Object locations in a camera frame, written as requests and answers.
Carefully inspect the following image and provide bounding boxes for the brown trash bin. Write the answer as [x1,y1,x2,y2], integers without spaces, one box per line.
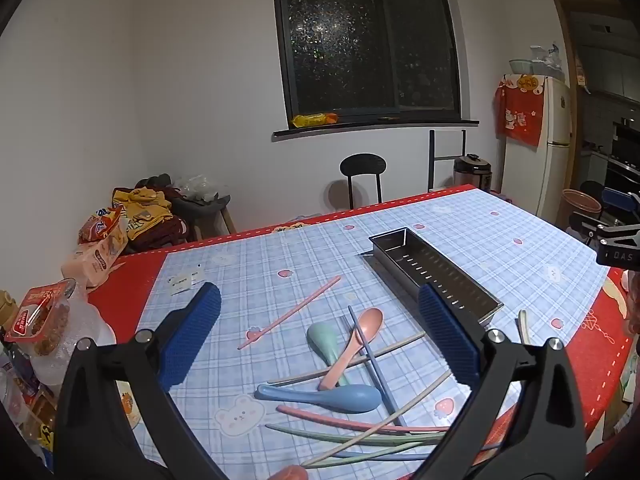
[561,188,602,231]

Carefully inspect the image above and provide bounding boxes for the stainless steel utensil tray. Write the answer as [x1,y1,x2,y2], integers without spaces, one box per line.
[369,227,503,325]

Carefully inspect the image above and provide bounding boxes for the yellow garment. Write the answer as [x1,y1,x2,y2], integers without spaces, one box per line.
[112,186,173,241]

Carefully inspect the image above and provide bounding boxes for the pink chopstick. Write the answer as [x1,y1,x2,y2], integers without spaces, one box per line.
[237,276,342,351]
[276,405,451,433]

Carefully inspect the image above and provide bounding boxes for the black round-back chair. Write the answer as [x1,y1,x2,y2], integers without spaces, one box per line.
[340,153,387,209]

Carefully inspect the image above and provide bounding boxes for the cream refrigerator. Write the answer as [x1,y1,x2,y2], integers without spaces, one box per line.
[500,75,572,221]

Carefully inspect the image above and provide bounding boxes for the green chopstick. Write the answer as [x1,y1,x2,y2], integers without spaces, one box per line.
[265,424,448,447]
[332,440,441,461]

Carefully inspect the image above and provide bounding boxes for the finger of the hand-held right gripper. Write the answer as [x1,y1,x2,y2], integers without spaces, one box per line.
[571,211,619,249]

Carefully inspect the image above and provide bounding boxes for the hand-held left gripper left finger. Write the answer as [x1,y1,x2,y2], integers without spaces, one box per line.
[54,281,231,480]

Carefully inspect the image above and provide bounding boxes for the black metal frame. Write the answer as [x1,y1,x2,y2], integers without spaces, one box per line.
[428,129,467,193]

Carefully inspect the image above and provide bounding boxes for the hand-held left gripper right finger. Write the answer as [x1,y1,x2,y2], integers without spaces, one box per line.
[415,282,586,480]

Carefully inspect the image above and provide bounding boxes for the plastic snack container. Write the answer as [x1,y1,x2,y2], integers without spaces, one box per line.
[32,280,117,386]

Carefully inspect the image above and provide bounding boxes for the crumpled clear plastic bags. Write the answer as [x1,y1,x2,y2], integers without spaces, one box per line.
[172,174,221,201]

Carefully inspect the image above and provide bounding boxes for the blue spoon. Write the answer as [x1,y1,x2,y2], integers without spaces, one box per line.
[255,384,382,414]

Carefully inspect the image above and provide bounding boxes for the electric rice cooker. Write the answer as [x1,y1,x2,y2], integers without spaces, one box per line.
[453,154,493,193]

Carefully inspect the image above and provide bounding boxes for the grey stool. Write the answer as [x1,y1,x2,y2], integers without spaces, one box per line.
[170,192,237,241]

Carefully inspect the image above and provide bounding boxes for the blue plastic chair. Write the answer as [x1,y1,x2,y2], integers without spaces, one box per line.
[602,187,640,223]

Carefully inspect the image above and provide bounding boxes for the red printed cloth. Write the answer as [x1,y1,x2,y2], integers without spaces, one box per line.
[494,74,548,148]

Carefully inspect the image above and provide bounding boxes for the orange snack bag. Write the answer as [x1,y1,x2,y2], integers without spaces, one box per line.
[78,203,126,246]

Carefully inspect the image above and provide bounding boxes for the dark window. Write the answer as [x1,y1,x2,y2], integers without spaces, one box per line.
[271,0,461,123]

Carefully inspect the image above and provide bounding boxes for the mint green spoon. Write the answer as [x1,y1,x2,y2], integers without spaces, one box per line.
[306,322,351,386]

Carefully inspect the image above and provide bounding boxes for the blue chopstick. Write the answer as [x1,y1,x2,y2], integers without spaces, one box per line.
[341,315,393,413]
[347,305,398,416]

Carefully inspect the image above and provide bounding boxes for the yellow snack packet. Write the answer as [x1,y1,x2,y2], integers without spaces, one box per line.
[291,112,339,129]

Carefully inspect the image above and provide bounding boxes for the clear plastic bags on refrigerator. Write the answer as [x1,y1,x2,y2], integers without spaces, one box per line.
[530,42,566,81]

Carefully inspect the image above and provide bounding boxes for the black kitchen oven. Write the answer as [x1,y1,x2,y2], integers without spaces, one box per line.
[602,120,640,196]

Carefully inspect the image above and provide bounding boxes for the dark window sill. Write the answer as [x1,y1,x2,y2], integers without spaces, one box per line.
[272,119,480,142]

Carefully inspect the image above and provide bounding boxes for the pink spoon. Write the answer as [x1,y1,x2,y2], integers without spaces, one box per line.
[319,308,384,392]

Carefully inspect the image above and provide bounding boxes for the wooden door frame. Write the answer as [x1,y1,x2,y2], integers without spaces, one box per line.
[551,0,626,231]

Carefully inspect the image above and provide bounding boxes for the dark red garment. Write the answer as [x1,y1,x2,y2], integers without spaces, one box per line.
[125,185,188,253]

